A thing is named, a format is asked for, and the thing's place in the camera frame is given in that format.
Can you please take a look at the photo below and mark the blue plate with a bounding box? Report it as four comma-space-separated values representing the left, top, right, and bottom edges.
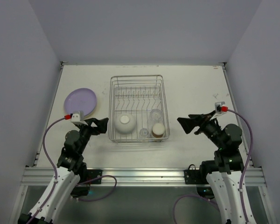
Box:
84, 103, 100, 118

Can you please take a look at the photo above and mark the purple plate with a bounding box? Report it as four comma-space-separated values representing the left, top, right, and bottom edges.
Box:
63, 88, 97, 116

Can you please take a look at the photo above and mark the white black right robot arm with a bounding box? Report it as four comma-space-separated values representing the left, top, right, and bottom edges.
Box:
177, 111, 256, 224

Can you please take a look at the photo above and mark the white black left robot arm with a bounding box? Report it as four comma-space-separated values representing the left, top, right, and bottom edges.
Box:
17, 113, 109, 224

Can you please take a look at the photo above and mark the white bowl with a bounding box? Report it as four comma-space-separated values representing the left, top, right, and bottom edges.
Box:
114, 113, 136, 134

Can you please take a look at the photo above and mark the brown white cup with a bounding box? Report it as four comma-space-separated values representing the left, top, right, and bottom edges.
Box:
151, 123, 165, 138

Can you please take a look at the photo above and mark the large clear glass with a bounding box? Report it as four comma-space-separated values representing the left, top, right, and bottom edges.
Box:
149, 109, 163, 125

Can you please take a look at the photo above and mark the small clear glass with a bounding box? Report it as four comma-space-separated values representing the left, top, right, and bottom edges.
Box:
139, 128, 150, 139

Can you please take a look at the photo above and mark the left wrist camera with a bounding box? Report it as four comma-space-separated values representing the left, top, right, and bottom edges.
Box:
70, 111, 87, 125

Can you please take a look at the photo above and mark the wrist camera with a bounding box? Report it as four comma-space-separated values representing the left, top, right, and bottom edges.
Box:
70, 111, 87, 125
210, 101, 228, 119

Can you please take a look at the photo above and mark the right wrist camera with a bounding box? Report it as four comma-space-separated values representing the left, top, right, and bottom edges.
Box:
210, 101, 228, 119

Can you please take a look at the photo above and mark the metal wire dish rack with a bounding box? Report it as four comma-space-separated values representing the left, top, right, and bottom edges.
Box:
108, 75, 170, 143

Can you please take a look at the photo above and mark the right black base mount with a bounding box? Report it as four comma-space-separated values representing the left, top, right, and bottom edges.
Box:
183, 163, 213, 196

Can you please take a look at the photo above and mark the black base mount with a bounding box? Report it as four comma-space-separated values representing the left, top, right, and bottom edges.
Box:
183, 163, 213, 196
70, 169, 103, 198

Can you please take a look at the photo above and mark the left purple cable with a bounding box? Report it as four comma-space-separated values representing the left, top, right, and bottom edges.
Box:
42, 114, 117, 202

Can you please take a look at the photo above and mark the purple cable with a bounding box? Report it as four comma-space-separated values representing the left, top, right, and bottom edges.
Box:
172, 106, 254, 224
42, 114, 117, 202

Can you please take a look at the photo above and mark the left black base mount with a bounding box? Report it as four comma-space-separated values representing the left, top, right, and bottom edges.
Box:
70, 169, 103, 198

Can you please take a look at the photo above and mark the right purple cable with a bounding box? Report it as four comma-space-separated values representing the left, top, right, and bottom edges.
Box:
172, 106, 254, 224

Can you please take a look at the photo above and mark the aluminium front rail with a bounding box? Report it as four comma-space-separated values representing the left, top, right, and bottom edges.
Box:
20, 166, 267, 187

